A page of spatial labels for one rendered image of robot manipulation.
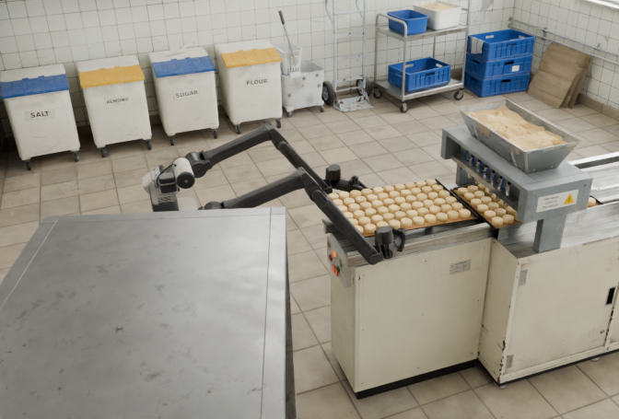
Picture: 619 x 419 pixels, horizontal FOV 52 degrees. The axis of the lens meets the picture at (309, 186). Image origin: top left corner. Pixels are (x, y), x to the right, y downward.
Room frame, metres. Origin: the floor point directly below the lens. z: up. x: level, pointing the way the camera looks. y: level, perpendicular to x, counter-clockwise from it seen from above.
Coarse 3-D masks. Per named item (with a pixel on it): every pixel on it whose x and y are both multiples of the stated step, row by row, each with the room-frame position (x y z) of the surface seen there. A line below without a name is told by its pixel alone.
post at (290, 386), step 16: (272, 208) 1.09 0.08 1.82; (288, 272) 1.07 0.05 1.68; (288, 288) 1.06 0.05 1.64; (288, 304) 1.06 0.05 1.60; (288, 320) 1.06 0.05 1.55; (288, 336) 1.06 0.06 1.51; (288, 352) 1.06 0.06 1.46; (288, 368) 1.06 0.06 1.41; (288, 384) 1.06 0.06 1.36; (288, 400) 1.06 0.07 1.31; (288, 416) 1.06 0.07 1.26
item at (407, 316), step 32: (448, 224) 2.58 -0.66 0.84; (416, 256) 2.34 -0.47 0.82; (448, 256) 2.38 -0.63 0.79; (480, 256) 2.43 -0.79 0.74; (352, 288) 2.27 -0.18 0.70; (384, 288) 2.29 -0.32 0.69; (416, 288) 2.34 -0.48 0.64; (448, 288) 2.39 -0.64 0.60; (480, 288) 2.44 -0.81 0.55; (352, 320) 2.27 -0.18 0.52; (384, 320) 2.29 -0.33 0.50; (416, 320) 2.34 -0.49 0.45; (448, 320) 2.39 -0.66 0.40; (480, 320) 2.45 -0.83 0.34; (352, 352) 2.27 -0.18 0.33; (384, 352) 2.29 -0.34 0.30; (416, 352) 2.34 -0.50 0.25; (448, 352) 2.40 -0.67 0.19; (352, 384) 2.28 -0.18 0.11; (384, 384) 2.33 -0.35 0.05
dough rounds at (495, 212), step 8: (480, 184) 2.81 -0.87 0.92; (456, 192) 2.77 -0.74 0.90; (464, 192) 2.74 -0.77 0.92; (472, 192) 2.76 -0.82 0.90; (480, 192) 2.73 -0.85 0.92; (488, 192) 2.72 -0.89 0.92; (464, 200) 2.69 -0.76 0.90; (472, 200) 2.66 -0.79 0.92; (480, 200) 2.65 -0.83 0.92; (488, 200) 2.65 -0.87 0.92; (592, 200) 2.62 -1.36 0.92; (480, 208) 2.58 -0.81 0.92; (488, 208) 2.60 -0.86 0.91; (496, 208) 2.59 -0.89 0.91; (504, 208) 2.60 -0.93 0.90; (512, 208) 2.56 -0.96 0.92; (488, 216) 2.51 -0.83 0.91; (496, 216) 2.49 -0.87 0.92; (504, 216) 2.49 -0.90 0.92; (512, 216) 2.49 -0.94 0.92; (496, 224) 2.45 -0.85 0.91; (504, 224) 2.46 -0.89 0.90; (512, 224) 2.46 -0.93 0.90
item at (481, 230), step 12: (468, 228) 2.43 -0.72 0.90; (480, 228) 2.44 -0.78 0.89; (492, 228) 2.46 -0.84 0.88; (408, 240) 2.35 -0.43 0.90; (420, 240) 2.35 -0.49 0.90; (432, 240) 2.37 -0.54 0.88; (444, 240) 2.39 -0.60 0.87; (456, 240) 2.41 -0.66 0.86; (468, 240) 2.42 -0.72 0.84; (348, 252) 2.27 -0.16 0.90; (396, 252) 2.32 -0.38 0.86; (408, 252) 2.33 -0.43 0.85; (348, 264) 2.25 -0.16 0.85
